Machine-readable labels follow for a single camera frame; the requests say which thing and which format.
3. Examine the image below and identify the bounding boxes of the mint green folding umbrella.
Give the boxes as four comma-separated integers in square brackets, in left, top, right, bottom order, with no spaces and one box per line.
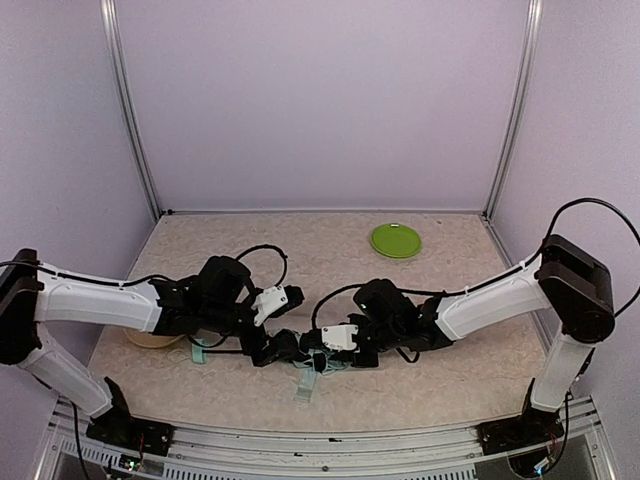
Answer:
[187,336,350,404]

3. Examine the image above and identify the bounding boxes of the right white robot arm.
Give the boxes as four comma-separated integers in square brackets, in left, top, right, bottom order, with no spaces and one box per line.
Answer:
[348,234,615,412]

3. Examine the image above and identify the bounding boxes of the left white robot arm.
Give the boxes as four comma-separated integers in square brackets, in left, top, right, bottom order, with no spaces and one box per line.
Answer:
[1,249,304,423]

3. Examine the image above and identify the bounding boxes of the green plate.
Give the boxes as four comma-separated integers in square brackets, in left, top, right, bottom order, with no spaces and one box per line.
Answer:
[369,223,422,259]

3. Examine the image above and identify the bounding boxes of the beige plate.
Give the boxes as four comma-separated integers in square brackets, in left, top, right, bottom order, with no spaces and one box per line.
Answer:
[123,328,183,349]

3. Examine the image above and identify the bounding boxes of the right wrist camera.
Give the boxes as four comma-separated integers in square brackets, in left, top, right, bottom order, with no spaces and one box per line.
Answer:
[309,324,359,351]

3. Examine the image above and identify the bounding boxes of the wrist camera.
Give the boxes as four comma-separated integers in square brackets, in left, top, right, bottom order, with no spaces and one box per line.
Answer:
[309,324,359,351]
[252,285,305,327]

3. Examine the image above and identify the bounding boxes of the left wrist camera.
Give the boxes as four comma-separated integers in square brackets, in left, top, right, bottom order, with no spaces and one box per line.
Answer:
[252,285,305,327]

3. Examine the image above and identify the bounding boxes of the left camera cable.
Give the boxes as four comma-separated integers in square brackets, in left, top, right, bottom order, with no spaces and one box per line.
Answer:
[234,243,291,289]

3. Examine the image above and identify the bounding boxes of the camera cable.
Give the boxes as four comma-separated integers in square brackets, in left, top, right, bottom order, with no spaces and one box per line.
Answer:
[310,198,634,334]
[234,243,291,289]

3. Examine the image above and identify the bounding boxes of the right camera cable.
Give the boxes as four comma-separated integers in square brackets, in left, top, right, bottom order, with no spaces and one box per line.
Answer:
[310,198,634,334]

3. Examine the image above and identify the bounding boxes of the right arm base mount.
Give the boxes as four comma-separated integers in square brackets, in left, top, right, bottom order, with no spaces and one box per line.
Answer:
[476,381,565,455]

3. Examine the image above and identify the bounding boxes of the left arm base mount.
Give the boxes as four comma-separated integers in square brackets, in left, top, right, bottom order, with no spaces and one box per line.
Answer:
[86,377,175,457]

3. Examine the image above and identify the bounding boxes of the aluminium front rail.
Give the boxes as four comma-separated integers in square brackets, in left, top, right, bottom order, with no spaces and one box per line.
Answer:
[29,414,621,480]

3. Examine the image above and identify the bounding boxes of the left aluminium frame post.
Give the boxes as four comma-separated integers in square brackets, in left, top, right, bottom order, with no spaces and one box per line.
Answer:
[100,0,163,222]

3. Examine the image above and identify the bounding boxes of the aluminium frame post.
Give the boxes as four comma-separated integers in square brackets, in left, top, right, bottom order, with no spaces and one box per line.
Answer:
[483,0,543,223]
[100,0,163,222]

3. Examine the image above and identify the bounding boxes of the right aluminium frame post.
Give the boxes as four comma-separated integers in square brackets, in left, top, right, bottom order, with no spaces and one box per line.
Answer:
[483,0,543,223]

